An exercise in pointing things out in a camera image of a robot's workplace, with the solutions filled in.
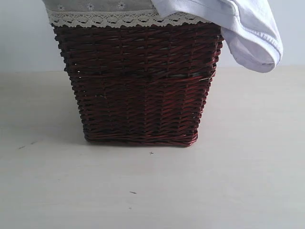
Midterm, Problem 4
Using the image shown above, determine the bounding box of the white t-shirt with red lettering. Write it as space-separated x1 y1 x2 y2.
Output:
153 0 283 73

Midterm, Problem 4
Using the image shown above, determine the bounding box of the dark red wicker basket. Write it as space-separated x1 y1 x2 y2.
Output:
53 22 223 146

